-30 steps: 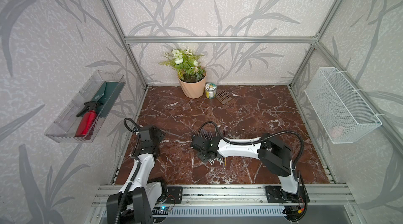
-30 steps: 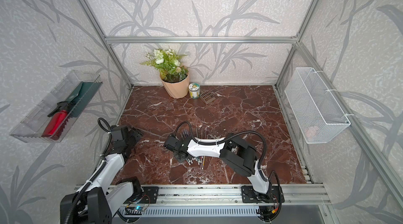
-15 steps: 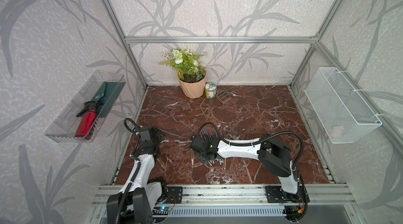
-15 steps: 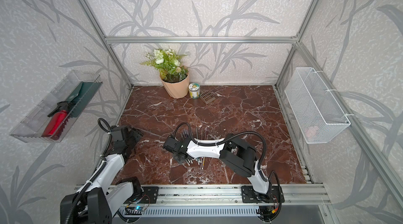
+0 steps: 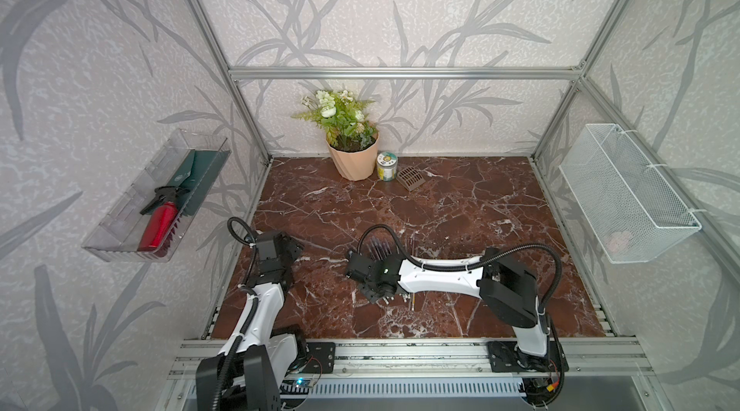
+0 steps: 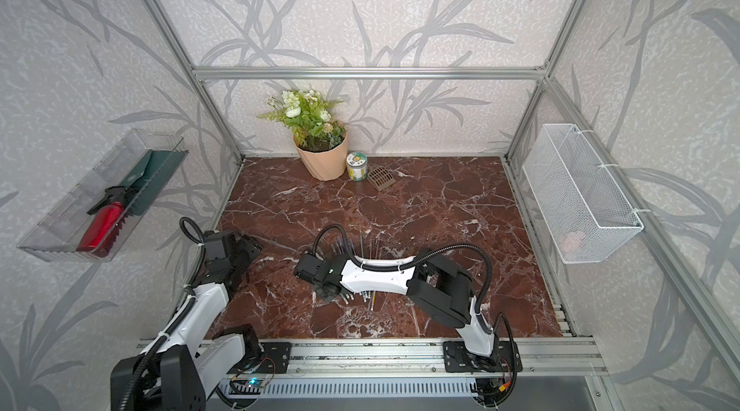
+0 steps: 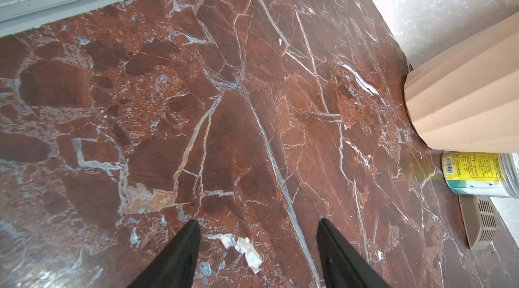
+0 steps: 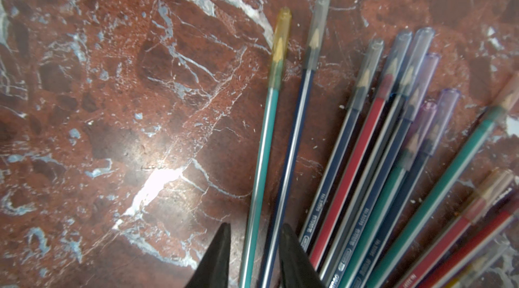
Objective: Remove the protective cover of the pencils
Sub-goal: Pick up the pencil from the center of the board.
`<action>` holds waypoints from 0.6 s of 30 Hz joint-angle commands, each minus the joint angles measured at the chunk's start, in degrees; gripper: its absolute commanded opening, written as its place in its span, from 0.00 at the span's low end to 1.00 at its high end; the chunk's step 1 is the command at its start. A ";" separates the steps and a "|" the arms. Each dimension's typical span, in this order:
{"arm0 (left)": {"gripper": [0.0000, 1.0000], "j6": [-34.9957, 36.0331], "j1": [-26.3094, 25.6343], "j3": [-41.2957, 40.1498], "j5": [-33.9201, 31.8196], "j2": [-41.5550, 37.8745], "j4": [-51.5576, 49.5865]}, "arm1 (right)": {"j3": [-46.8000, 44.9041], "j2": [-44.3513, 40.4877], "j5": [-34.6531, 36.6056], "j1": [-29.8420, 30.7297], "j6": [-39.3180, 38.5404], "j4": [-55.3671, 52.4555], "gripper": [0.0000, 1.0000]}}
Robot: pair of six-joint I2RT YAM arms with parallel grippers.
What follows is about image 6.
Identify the pink object in basket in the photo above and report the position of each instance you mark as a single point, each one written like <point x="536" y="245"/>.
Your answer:
<point x="572" y="242"/>

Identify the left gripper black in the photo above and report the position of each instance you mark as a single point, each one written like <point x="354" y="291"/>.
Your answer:
<point x="248" y="244"/>

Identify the terracotta pot with plant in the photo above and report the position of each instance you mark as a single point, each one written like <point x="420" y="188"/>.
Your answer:
<point x="319" y="137"/>

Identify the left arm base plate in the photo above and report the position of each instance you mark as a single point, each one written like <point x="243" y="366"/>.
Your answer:
<point x="275" y="359"/>

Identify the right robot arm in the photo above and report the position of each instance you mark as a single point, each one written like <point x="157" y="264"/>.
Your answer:
<point x="431" y="280"/>

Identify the red spray bottle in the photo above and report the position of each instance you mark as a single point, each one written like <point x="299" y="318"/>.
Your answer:
<point x="109" y="214"/>

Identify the yellow green tin can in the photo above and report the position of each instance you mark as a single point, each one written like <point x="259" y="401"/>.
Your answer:
<point x="357" y="166"/>

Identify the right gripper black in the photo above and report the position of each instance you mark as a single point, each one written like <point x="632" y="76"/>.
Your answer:
<point x="319" y="294"/>

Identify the clear plastic wall tray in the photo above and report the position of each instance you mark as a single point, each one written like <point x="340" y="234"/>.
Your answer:
<point x="56" y="236"/>

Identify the brown slotted plastic piece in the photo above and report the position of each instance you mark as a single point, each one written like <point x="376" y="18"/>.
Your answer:
<point x="380" y="177"/>

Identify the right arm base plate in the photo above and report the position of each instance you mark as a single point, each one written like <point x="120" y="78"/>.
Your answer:
<point x="505" y="357"/>

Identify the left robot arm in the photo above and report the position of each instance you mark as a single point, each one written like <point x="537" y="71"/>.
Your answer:
<point x="170" y="373"/>

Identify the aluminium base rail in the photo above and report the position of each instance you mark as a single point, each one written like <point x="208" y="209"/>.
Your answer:
<point x="420" y="357"/>

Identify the circuit board with wires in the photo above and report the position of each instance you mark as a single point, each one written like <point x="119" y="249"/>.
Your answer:
<point x="248" y="385"/>

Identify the white wire mesh basket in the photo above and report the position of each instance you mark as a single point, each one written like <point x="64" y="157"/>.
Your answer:
<point x="576" y="191"/>

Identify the green garden trowel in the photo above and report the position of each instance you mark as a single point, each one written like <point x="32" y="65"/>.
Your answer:
<point x="139" y="182"/>

